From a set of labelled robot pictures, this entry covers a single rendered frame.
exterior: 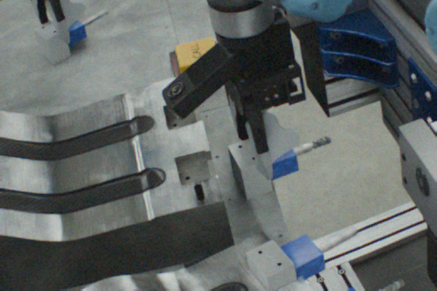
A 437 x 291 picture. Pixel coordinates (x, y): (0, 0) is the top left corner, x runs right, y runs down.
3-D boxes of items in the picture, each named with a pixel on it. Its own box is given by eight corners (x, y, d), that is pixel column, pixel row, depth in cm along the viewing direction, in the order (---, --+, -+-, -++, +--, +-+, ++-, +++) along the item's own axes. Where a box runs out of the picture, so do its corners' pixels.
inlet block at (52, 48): (102, 19, 180) (96, -6, 176) (117, 28, 176) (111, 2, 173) (41, 55, 175) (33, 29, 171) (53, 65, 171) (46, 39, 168)
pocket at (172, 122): (201, 119, 146) (195, 97, 143) (207, 143, 142) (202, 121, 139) (167, 127, 145) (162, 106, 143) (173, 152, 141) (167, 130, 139)
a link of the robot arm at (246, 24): (218, 20, 121) (196, -11, 127) (224, 50, 124) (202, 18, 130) (279, 1, 122) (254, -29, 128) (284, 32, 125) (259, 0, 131)
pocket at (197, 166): (215, 171, 137) (210, 148, 135) (223, 199, 133) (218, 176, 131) (179, 179, 137) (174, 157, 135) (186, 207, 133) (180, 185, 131)
